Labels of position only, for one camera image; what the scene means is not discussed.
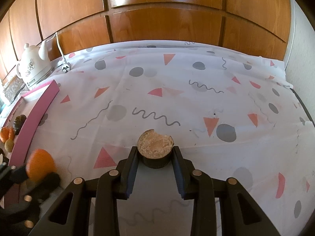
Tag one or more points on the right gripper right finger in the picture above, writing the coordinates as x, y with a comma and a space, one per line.
239, 213

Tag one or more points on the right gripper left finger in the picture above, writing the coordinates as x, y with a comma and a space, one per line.
69, 214

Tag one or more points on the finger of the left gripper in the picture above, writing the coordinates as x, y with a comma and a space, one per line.
12, 175
43, 189

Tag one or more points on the orange tangerine front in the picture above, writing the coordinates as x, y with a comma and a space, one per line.
39, 165

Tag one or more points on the orange tangerine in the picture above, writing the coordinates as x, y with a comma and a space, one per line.
39, 165
4, 134

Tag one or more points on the beige round fruit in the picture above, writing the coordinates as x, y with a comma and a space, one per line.
9, 145

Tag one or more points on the orange carrot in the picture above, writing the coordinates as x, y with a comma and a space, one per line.
11, 134

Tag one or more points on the dark oval fruit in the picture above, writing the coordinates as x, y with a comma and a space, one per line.
18, 123

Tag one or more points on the small dark cut cylinder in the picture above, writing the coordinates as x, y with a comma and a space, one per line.
155, 148

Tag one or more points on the large dark cut cylinder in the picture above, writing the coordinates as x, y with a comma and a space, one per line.
3, 158

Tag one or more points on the pink shallow tray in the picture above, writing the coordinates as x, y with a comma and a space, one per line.
33, 105

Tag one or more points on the patterned white tablecloth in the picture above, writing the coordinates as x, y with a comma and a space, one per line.
231, 115

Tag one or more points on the white ceramic electric kettle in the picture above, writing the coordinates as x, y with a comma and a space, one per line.
34, 64

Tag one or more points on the wooden panel cabinet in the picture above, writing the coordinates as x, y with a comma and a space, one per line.
255, 27

